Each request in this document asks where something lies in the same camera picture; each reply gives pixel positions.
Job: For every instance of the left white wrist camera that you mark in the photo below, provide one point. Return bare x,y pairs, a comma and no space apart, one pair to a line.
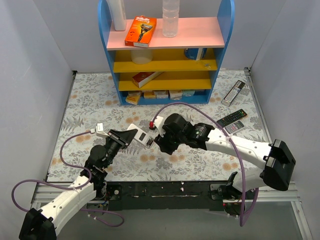
98,130

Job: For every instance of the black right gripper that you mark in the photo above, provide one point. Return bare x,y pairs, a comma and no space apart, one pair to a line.
163,141

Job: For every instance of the yellow sponge pack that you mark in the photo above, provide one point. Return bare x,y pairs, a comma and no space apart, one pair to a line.
133,97

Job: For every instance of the white sponge pack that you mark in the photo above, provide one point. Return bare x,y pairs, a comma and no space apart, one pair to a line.
161,94

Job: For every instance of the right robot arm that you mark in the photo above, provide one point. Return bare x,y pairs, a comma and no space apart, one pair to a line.
274,163

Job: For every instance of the red and silver long box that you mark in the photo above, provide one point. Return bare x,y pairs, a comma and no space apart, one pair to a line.
142,78

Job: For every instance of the green sponge pack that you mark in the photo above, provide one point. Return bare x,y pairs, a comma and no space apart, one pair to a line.
188,92

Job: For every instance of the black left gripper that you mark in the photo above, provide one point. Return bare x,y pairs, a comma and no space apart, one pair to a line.
118,138

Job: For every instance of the blue and yellow shelf unit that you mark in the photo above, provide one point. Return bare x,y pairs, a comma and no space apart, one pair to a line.
178,72

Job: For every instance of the metal corner rail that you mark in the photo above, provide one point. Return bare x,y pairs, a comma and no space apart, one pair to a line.
247,72

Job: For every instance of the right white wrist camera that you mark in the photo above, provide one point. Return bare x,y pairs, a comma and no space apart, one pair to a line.
157,124

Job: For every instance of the white bottle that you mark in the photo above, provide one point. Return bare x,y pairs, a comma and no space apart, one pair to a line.
118,13

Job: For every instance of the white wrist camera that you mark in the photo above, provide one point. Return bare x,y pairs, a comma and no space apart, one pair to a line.
98,130
157,124

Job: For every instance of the orange razor box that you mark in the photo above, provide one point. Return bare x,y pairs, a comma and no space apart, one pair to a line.
141,32

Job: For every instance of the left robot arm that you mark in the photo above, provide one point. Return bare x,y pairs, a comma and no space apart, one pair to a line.
47,222

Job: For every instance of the clear plastic bottle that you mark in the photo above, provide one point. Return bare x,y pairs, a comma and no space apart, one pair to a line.
170,17

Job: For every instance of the white remote control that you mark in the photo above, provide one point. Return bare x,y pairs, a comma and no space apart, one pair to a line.
141,136

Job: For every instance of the black TV remote control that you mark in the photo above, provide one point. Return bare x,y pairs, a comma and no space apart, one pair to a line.
232,118

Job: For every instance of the white translucent cup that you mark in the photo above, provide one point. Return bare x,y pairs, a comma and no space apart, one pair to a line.
141,56

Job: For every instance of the black base bar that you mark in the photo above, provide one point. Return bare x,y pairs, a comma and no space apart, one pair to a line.
162,195

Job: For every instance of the cream sponge pack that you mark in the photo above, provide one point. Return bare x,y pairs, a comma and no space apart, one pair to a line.
175,94

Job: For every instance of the white grey AC remote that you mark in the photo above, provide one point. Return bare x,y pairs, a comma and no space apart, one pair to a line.
234,127

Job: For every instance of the black silver toothpaste box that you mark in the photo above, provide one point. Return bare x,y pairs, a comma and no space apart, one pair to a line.
234,91

